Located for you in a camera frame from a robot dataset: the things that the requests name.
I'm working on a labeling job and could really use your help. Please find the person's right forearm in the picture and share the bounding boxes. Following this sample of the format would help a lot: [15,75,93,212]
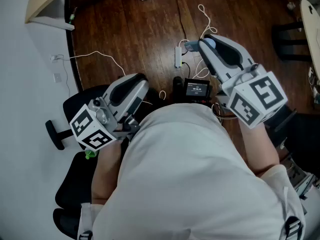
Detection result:
[238,120,281,177]

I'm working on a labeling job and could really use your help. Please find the white power strip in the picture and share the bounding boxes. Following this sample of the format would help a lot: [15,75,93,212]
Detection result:
[174,46,183,69]

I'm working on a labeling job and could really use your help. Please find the white round table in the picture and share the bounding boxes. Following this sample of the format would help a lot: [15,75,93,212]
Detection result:
[299,0,320,85]

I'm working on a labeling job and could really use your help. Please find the thin chest device wires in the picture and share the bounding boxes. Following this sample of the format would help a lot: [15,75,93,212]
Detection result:
[211,101,238,121]

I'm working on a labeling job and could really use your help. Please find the person's white shirt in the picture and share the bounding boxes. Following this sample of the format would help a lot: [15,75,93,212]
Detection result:
[77,102,307,240]

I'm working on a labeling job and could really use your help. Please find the small blue object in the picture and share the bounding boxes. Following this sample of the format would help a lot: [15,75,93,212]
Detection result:
[184,37,216,54]

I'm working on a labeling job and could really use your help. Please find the black bag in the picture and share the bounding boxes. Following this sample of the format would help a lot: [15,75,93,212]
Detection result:
[264,106,320,180]

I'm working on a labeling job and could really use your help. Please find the white looped floor cable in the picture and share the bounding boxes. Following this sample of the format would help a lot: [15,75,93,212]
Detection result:
[178,3,218,81]

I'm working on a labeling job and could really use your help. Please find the grey equipment case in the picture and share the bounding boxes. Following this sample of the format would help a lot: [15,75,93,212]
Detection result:
[284,156,320,200]

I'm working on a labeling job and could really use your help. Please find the black office chair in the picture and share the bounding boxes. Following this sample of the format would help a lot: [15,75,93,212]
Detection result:
[44,83,126,240]

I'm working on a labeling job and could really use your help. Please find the black chest screen device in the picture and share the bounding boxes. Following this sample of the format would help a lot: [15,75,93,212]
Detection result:
[184,78,211,103]

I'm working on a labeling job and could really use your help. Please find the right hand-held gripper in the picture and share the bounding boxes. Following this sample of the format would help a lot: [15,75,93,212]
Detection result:
[198,34,289,130]

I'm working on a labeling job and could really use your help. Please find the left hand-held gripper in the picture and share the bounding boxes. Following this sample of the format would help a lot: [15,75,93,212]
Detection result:
[69,73,151,151]

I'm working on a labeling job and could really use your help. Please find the person's left forearm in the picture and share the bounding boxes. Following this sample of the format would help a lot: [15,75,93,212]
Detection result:
[91,138,131,205]

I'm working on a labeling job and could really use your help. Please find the white wall socket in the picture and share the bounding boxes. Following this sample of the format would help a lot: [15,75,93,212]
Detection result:
[49,54,65,64]

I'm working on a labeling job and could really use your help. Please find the white wall socket cable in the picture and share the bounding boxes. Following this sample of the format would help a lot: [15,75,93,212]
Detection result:
[62,50,127,77]

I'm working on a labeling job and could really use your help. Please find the black grey harness strap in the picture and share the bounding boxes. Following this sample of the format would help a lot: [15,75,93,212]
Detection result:
[283,215,303,240]
[78,230,94,240]

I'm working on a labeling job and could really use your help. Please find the black stool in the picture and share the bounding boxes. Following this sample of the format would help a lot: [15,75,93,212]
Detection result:
[271,22,313,62]

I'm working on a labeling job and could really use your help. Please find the person's black shoe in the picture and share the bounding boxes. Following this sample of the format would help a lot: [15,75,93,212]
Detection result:
[172,76,186,102]

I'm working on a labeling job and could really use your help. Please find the small green glass bottle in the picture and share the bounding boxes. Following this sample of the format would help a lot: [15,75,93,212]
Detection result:
[68,6,77,25]

